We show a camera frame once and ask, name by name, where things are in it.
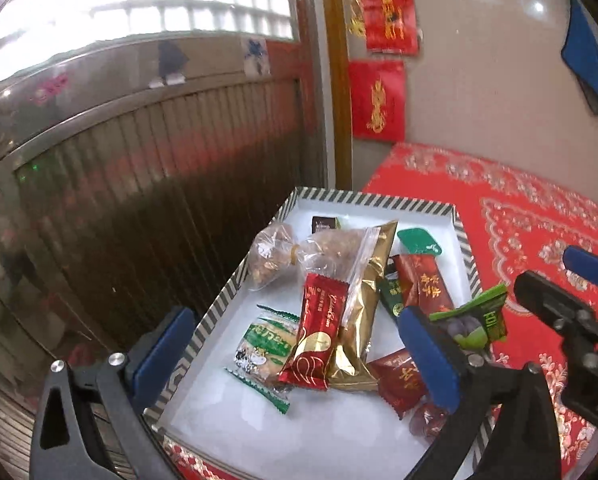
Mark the glossy dark red date packet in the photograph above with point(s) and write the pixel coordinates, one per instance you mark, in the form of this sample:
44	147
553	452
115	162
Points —
399	380

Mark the dark red packet gold lettering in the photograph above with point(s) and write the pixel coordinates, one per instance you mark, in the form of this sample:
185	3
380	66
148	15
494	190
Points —
421	280

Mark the glass block window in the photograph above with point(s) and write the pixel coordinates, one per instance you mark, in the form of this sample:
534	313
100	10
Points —
129	5

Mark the dark paper sticker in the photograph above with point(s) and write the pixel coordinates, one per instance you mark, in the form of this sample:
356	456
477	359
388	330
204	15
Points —
171	60

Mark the dark green cracker packet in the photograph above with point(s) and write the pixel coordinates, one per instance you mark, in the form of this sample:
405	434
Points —
391	295

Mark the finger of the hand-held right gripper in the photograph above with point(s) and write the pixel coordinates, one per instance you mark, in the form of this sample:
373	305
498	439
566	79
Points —
591	267
559	310

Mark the blue and white paper sticker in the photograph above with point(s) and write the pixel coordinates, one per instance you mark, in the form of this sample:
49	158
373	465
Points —
255	57

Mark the red floral tablecloth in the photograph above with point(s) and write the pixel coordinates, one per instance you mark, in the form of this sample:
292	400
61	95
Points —
529	195

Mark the bright red packet gold circle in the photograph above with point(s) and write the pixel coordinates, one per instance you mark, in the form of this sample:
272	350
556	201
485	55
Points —
314	330

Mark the wooden door frame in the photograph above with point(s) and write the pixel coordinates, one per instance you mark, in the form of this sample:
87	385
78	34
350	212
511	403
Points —
339	85

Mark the gold foil packet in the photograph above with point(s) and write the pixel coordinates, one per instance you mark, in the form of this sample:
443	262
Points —
364	300

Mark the red wall poster gold print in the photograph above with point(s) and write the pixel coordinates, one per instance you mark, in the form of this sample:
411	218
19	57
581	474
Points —
389	15
379	100

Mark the clear zip bag of nuts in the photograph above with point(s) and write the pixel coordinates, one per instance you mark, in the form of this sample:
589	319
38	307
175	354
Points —
329	245

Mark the metal folding gate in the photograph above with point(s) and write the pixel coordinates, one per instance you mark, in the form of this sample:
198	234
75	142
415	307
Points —
129	210

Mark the striped cardboard box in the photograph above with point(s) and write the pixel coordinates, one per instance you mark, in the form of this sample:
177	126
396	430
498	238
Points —
219	400

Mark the green cookie packet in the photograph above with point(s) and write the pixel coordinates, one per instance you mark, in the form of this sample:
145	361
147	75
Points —
261	350

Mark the green round-cornered packet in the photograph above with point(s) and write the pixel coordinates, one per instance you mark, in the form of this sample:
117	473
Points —
419	242

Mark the plastic-wrapped red date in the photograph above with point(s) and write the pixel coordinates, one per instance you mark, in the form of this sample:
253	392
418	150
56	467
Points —
426	420

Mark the green and black plum packet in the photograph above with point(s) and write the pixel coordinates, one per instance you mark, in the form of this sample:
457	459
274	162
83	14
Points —
474	325

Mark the black stick packet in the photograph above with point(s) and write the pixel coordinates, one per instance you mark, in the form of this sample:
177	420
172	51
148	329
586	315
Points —
324	223

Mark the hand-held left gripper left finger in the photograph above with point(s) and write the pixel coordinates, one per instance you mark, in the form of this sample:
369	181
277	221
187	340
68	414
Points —
159	355

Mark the blue cloth on wall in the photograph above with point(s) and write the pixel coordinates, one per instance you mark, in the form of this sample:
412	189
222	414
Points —
584	50

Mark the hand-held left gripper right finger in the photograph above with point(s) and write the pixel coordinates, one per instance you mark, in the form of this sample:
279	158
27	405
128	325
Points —
429	360

